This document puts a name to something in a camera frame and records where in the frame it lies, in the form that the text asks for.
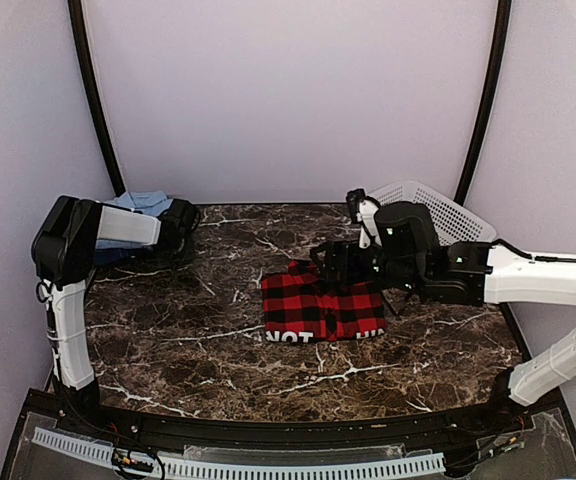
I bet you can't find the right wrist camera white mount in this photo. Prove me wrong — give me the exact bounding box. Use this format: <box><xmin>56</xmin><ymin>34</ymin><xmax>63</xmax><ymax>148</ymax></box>
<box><xmin>346</xmin><ymin>188</ymin><xmax>382</xmax><ymax>249</ymax></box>

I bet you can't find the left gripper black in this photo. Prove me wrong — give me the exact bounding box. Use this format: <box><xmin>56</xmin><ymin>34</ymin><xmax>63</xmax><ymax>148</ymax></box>
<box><xmin>152</xmin><ymin>233</ymin><xmax>195</xmax><ymax>269</ymax></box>

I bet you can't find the folded dark navy shirt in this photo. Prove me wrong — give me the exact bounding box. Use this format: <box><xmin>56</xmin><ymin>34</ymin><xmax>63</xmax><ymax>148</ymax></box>
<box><xmin>93</xmin><ymin>247</ymin><xmax>156</xmax><ymax>267</ymax></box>

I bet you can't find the white slotted cable duct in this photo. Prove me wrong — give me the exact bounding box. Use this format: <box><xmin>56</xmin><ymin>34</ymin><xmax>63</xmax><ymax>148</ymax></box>
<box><xmin>32</xmin><ymin>427</ymin><xmax>446</xmax><ymax>479</ymax></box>

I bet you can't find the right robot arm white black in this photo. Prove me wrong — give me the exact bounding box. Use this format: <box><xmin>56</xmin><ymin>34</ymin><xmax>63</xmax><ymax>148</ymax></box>
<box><xmin>310</xmin><ymin>196</ymin><xmax>576</xmax><ymax>434</ymax></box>

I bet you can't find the black frame post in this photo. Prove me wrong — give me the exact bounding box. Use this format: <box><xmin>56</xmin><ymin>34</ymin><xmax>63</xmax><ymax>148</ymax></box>
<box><xmin>453</xmin><ymin>0</ymin><xmax>512</xmax><ymax>206</ymax></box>
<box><xmin>67</xmin><ymin>0</ymin><xmax>126</xmax><ymax>196</ymax></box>

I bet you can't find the white plastic mesh basket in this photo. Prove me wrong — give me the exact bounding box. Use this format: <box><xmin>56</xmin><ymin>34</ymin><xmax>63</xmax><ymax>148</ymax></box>
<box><xmin>369</xmin><ymin>181</ymin><xmax>497</xmax><ymax>246</ymax></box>

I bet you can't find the left black frame post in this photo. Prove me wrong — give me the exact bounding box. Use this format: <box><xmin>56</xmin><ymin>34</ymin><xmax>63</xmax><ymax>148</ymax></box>
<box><xmin>67</xmin><ymin>0</ymin><xmax>126</xmax><ymax>196</ymax></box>

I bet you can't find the red black plaid shirt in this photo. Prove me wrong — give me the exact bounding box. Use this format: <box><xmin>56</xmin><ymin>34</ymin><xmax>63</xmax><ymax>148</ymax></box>
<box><xmin>261</xmin><ymin>260</ymin><xmax>387</xmax><ymax>344</ymax></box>

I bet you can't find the folded light blue shirt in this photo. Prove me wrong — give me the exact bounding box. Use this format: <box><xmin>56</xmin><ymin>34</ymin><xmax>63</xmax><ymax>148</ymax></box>
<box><xmin>95</xmin><ymin>191</ymin><xmax>173</xmax><ymax>250</ymax></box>

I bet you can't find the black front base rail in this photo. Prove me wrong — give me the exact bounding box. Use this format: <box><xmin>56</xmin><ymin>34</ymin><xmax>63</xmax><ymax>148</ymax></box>
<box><xmin>13</xmin><ymin>389</ymin><xmax>576</xmax><ymax>467</ymax></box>

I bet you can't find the right black frame post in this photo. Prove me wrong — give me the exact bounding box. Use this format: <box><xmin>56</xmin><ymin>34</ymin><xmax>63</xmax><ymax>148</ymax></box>
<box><xmin>453</xmin><ymin>0</ymin><xmax>512</xmax><ymax>206</ymax></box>

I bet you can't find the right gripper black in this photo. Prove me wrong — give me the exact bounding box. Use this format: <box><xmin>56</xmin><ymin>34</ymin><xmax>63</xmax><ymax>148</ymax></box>
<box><xmin>311</xmin><ymin>236</ymin><xmax>427</xmax><ymax>295</ymax></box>

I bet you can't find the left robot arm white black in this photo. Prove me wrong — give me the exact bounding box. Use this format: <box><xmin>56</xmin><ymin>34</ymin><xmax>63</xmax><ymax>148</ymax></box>
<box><xmin>31</xmin><ymin>196</ymin><xmax>200</xmax><ymax>396</ymax></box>

